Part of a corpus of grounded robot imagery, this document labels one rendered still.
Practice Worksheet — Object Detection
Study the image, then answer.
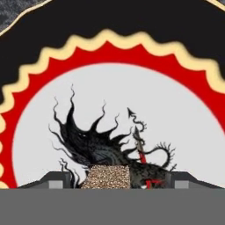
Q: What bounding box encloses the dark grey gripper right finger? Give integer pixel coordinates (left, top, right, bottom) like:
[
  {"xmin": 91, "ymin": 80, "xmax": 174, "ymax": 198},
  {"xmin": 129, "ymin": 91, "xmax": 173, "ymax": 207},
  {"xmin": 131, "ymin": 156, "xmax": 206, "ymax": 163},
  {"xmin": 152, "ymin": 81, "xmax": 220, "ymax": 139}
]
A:
[{"xmin": 164, "ymin": 171, "xmax": 224, "ymax": 190}]

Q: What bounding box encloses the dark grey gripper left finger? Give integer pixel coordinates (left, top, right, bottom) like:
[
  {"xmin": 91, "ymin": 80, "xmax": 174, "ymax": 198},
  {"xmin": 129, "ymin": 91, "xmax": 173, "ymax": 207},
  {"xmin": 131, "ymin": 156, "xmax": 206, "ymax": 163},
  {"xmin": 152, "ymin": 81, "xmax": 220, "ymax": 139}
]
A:
[{"xmin": 18, "ymin": 171, "xmax": 72, "ymax": 190}]

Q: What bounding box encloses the brown speckled dessert block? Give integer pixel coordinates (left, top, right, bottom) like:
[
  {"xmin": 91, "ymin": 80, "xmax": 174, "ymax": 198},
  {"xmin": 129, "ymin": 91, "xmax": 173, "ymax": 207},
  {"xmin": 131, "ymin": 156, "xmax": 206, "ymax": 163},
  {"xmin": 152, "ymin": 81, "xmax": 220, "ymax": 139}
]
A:
[{"xmin": 80, "ymin": 164, "xmax": 131, "ymax": 190}]

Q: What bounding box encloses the black red patterned plate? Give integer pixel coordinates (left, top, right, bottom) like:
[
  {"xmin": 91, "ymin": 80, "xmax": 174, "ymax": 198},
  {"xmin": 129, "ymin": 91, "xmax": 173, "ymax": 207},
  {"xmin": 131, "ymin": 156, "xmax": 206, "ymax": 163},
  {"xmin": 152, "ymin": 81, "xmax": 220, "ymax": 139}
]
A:
[{"xmin": 0, "ymin": 0, "xmax": 225, "ymax": 190}]

